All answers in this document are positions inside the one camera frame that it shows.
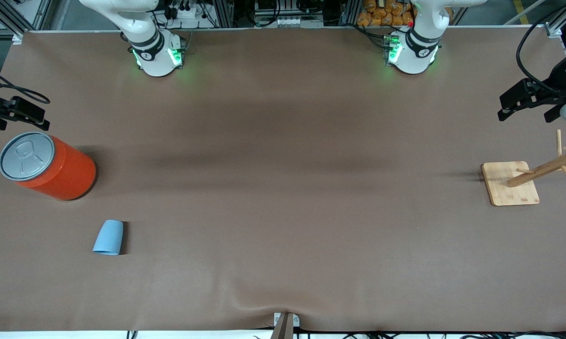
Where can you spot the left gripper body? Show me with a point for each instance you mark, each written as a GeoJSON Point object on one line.
{"type": "Point", "coordinates": [553, 83]}

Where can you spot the light blue cup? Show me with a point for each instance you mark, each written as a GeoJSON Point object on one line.
{"type": "Point", "coordinates": [109, 238]}

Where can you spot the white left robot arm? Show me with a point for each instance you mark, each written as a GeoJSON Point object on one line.
{"type": "Point", "coordinates": [412, 56]}

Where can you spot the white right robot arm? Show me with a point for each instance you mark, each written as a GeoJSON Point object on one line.
{"type": "Point", "coordinates": [156, 52]}

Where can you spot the orange can with grey lid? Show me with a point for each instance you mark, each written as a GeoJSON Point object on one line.
{"type": "Point", "coordinates": [71, 174]}

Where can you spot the wooden mug rack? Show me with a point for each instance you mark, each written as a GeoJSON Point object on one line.
{"type": "Point", "coordinates": [509, 188]}

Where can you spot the pile of orange buns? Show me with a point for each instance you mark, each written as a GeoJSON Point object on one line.
{"type": "Point", "coordinates": [382, 16]}

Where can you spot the white power strip with plugs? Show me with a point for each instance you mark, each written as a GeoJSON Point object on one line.
{"type": "Point", "coordinates": [184, 12]}

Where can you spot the small white connector block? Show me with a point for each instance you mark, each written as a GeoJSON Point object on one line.
{"type": "Point", "coordinates": [292, 21]}

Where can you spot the brown table mat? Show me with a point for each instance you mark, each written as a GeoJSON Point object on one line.
{"type": "Point", "coordinates": [283, 188]}

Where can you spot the aluminium frame rail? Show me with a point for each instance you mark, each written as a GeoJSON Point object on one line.
{"type": "Point", "coordinates": [28, 14]}

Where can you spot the aluminium frame post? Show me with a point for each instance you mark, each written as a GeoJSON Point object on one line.
{"type": "Point", "coordinates": [222, 12]}
{"type": "Point", "coordinates": [350, 12]}

